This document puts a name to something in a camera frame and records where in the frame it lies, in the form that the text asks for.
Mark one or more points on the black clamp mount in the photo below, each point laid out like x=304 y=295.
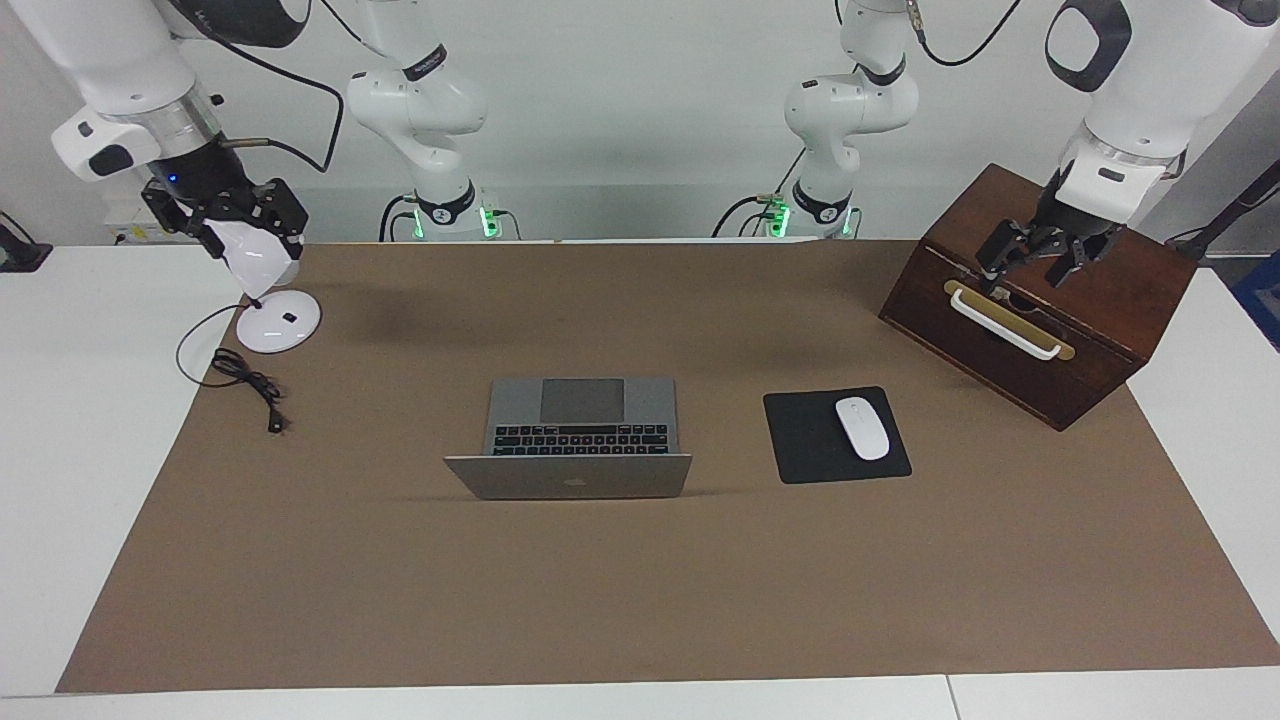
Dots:
x=20 y=252

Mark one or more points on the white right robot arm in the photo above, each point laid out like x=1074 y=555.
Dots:
x=120 y=60

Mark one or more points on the blue object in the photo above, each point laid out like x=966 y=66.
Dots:
x=1262 y=300

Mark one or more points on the black mouse pad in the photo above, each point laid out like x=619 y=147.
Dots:
x=800 y=440

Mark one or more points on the white power strip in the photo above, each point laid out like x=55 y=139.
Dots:
x=125 y=233

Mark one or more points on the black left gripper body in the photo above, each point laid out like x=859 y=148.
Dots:
x=1065 y=230

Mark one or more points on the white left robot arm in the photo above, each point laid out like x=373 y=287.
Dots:
x=1150 y=90

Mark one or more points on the silver grey laptop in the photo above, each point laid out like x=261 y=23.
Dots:
x=570 y=478

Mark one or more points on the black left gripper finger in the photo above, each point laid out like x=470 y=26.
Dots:
x=1070 y=262
x=1000 y=255

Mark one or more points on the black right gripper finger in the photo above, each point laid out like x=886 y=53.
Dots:
x=213 y=240
x=287 y=247

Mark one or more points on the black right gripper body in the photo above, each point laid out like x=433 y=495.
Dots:
x=205 y=170

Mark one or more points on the dark brown wooden box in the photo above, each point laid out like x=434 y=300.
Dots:
x=1090 y=300

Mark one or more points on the brown table mat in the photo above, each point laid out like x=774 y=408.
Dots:
x=600 y=600

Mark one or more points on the black stand pole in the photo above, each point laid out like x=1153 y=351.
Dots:
x=1235 y=205

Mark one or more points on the white computer mouse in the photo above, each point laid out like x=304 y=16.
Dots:
x=862 y=428

